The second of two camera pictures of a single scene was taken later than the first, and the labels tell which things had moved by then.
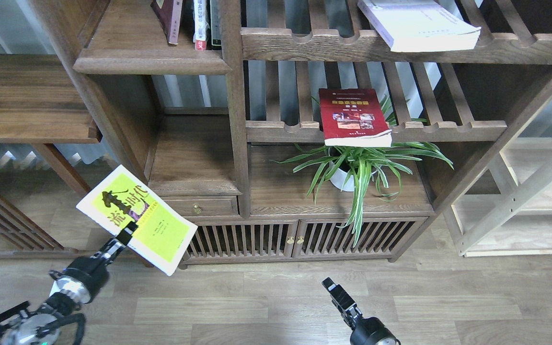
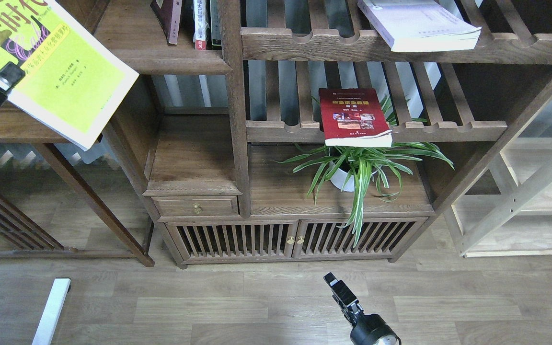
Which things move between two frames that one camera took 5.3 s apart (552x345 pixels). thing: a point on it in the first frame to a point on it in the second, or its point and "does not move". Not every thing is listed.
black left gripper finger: x=125 y=236 to x=8 y=76
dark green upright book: x=216 y=23 does not move
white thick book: x=405 y=26 does not move
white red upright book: x=201 y=24 does not move
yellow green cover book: x=163 y=232 to x=73 y=83
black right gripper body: x=366 y=330 does not move
